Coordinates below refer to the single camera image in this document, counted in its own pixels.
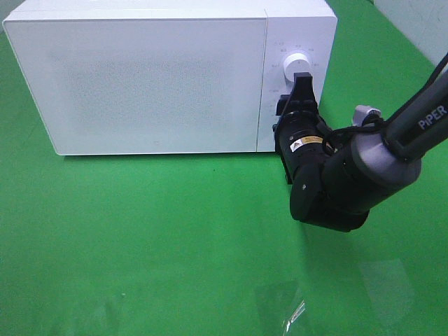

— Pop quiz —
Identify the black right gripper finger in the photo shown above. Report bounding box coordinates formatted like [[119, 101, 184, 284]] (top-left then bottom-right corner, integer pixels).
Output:
[[276, 94, 290, 116], [290, 72, 317, 103]]

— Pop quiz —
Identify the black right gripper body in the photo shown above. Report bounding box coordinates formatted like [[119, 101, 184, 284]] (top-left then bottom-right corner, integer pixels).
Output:
[[272, 99, 333, 185]]

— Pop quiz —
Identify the white microwave door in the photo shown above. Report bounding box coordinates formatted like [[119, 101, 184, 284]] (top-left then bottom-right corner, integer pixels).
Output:
[[5, 19, 266, 155]]

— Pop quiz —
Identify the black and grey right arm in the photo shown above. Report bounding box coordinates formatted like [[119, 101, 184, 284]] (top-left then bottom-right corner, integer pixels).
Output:
[[273, 59, 447, 232]]

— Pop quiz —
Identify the upper white microwave knob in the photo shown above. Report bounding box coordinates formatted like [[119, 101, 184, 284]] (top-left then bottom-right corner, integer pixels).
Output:
[[283, 52, 312, 84]]

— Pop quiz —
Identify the white microwave oven body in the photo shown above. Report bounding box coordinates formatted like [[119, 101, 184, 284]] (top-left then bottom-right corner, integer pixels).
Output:
[[3, 1, 337, 152]]

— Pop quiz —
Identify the black camera cable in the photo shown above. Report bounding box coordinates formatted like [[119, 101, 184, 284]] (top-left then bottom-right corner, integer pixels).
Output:
[[316, 115, 388, 155]]

